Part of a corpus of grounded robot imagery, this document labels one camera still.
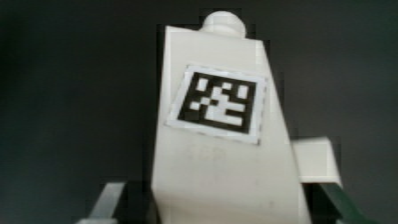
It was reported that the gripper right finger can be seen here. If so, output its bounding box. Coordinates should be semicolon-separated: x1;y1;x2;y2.
304;183;380;224

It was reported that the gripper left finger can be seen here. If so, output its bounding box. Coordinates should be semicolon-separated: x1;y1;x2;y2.
73;181;156;224

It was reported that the white stool leg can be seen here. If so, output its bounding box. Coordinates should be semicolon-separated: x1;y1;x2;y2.
151;11;311;224

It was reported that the white L-shaped fence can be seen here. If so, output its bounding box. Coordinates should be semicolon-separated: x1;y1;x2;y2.
291;137;343;185

